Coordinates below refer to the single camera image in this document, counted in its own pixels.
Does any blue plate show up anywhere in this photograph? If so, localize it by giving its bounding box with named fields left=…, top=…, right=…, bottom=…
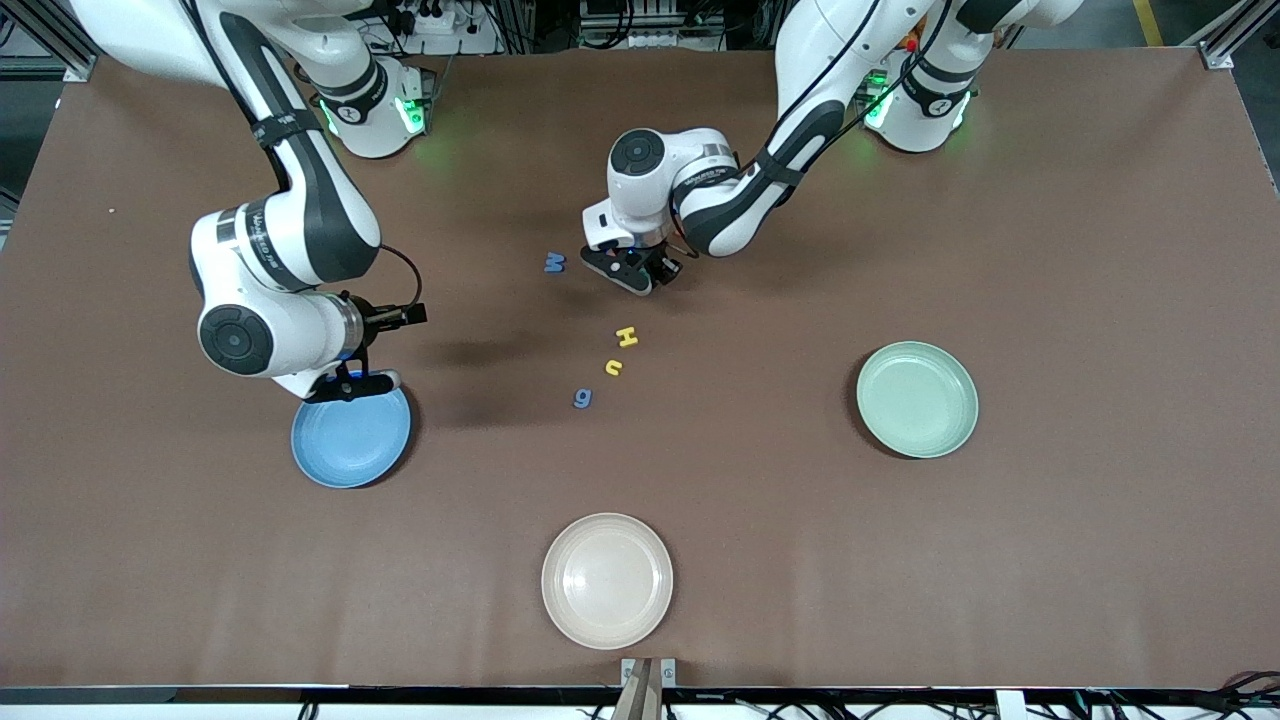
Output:
left=291, top=385, right=413, bottom=490

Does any aluminium frame profile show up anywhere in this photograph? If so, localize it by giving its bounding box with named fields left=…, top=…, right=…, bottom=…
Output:
left=1195, top=0, right=1280, bottom=71
left=0, top=0, right=101, bottom=83

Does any metal bracket with wooden strip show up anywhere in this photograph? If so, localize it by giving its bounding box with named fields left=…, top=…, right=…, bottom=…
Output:
left=612, top=656, right=679, bottom=720

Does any green plate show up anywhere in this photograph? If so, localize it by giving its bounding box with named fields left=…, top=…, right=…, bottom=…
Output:
left=855, top=341, right=980, bottom=460

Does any white power strip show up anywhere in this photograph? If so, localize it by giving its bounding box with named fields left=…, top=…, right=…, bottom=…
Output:
left=385, top=0, right=501, bottom=56

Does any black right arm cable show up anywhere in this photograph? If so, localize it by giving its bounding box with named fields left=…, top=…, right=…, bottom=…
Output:
left=375, top=243, right=424, bottom=313

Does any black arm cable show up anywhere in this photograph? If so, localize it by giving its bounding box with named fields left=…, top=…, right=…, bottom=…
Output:
left=375, top=243, right=424, bottom=313
left=768, top=0, right=953, bottom=173

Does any beige plate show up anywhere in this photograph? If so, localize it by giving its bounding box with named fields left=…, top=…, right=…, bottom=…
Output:
left=541, top=513, right=674, bottom=651

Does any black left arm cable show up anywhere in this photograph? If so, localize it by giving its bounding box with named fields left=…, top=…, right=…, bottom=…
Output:
left=768, top=0, right=953, bottom=173

